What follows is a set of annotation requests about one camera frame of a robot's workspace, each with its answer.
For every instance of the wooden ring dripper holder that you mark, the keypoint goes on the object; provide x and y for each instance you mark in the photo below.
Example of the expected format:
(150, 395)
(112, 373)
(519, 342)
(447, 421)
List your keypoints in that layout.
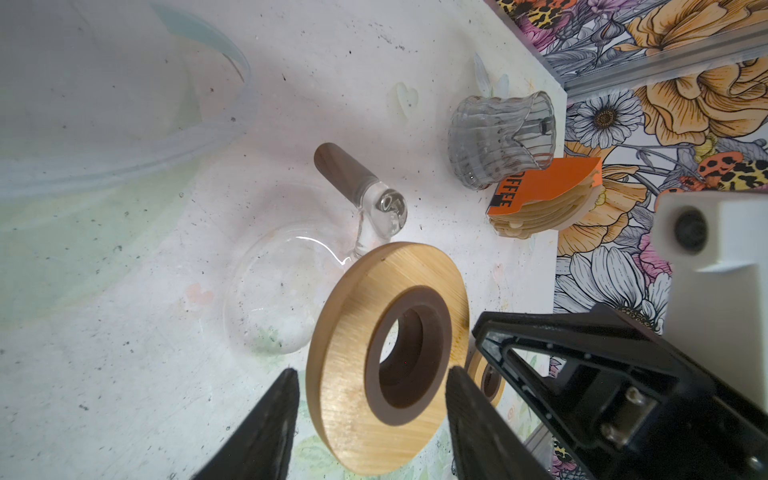
(485, 377)
(393, 326)

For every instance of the brown coffee filter stack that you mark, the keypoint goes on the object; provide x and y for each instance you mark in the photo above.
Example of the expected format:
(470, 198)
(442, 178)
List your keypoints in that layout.
(540, 200)

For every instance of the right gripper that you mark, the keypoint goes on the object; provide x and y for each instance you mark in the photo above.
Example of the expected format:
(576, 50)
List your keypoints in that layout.
(618, 396)

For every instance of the clear glass carafe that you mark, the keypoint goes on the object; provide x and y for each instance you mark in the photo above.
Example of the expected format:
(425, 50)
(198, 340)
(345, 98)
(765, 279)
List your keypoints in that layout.
(302, 240)

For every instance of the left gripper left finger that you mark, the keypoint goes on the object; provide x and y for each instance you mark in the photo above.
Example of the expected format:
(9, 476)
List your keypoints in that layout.
(260, 448)

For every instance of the grey ribbed glass pitcher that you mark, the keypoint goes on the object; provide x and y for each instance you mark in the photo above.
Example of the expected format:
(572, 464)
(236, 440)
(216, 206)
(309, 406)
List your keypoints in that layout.
(490, 139)

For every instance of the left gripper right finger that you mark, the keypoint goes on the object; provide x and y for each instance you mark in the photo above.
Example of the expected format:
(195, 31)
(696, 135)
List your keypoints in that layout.
(484, 447)

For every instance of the right corner frame post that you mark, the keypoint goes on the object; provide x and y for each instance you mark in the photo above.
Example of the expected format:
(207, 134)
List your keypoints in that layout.
(718, 50)

